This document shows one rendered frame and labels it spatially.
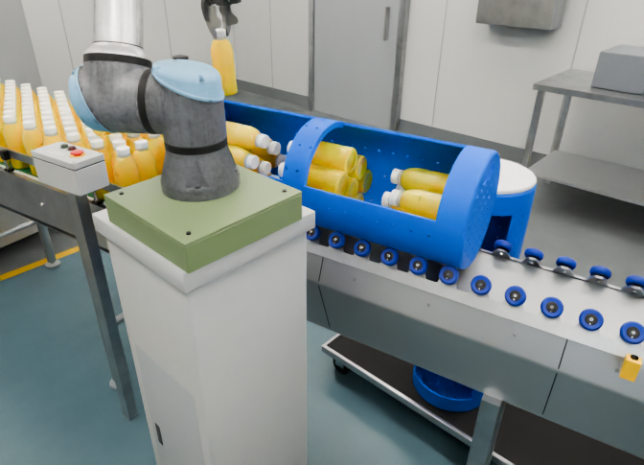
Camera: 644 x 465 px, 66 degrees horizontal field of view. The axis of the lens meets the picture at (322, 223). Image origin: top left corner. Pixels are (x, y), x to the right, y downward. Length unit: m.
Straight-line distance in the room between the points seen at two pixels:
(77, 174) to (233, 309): 0.73
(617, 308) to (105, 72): 1.15
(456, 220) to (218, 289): 0.51
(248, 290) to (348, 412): 1.23
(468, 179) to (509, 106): 3.63
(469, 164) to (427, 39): 3.92
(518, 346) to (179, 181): 0.80
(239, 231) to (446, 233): 0.46
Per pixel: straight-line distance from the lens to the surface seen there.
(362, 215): 1.16
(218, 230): 0.84
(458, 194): 1.08
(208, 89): 0.90
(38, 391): 2.48
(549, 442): 2.02
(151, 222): 0.89
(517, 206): 1.53
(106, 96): 0.96
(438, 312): 1.22
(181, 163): 0.93
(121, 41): 0.98
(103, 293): 1.83
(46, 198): 2.00
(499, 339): 1.21
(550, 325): 1.18
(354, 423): 2.10
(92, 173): 1.57
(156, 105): 0.92
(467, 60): 4.82
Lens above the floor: 1.61
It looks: 28 degrees down
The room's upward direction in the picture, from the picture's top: 1 degrees clockwise
